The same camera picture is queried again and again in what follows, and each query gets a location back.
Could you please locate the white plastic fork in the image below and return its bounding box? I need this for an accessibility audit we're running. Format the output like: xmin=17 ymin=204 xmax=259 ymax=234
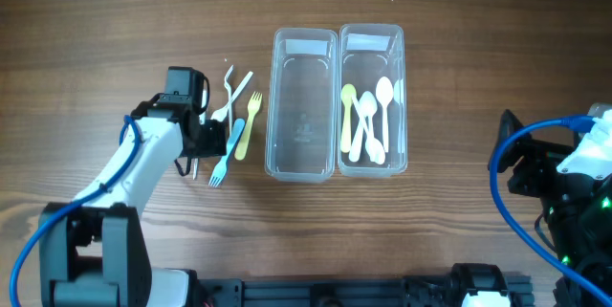
xmin=211 ymin=71 xmax=253 ymax=121

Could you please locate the light blue plastic fork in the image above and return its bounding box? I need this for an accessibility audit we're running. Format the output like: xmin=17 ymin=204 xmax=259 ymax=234
xmin=208 ymin=119 xmax=246 ymax=187

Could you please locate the yellow plastic fork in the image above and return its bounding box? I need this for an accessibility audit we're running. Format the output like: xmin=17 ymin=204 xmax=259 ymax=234
xmin=234 ymin=92 xmax=263 ymax=161

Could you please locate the yellow plastic spoon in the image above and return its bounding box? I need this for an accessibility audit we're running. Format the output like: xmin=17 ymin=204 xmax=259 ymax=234
xmin=340 ymin=84 xmax=357 ymax=153

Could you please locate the white spoon bowl down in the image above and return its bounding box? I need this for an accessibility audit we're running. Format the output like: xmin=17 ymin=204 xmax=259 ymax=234
xmin=352 ymin=97 xmax=385 ymax=164

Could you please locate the white spoon thin handle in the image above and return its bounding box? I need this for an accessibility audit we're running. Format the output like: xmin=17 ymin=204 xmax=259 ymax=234
xmin=349 ymin=91 xmax=377 ymax=162

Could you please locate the white spoon wide handle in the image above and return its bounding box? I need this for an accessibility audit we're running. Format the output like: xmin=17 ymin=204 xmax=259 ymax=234
xmin=375 ymin=77 xmax=393 ymax=152

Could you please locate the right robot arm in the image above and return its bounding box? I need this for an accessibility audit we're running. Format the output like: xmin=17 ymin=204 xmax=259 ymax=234
xmin=488 ymin=103 xmax=611 ymax=306

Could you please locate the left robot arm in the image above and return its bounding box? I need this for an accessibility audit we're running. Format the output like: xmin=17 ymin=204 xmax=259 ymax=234
xmin=38 ymin=66 xmax=226 ymax=306

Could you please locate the left clear plastic container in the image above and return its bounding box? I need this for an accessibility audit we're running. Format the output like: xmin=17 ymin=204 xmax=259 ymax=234
xmin=265 ymin=28 xmax=339 ymax=183

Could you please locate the clear plastic container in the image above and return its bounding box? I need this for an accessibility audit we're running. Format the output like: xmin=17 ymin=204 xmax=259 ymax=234
xmin=265 ymin=28 xmax=339 ymax=183
xmin=339 ymin=24 xmax=408 ymax=178

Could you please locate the right clear plastic container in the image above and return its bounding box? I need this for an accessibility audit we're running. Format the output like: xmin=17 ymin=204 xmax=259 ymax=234
xmin=339 ymin=24 xmax=408 ymax=178

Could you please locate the right blue cable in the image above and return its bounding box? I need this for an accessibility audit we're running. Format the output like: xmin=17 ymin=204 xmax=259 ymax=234
xmin=488 ymin=114 xmax=612 ymax=306

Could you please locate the blue cable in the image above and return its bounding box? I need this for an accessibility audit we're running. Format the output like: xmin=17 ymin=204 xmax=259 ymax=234
xmin=9 ymin=114 xmax=142 ymax=307
xmin=488 ymin=114 xmax=612 ymax=306

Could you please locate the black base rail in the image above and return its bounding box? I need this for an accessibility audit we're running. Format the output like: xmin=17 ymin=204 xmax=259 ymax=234
xmin=190 ymin=275 xmax=535 ymax=307

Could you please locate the left blue cable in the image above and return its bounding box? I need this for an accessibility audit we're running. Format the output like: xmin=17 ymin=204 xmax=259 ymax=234
xmin=9 ymin=114 xmax=142 ymax=307

